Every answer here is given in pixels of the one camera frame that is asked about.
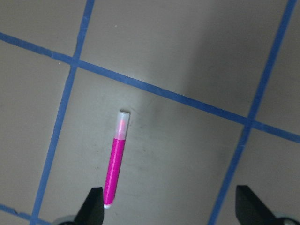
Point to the pink highlighter pen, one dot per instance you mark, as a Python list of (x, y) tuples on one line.
[(115, 161)]

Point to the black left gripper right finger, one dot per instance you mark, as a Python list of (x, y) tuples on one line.
[(250, 210)]

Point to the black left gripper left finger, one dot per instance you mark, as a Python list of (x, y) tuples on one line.
[(92, 209)]

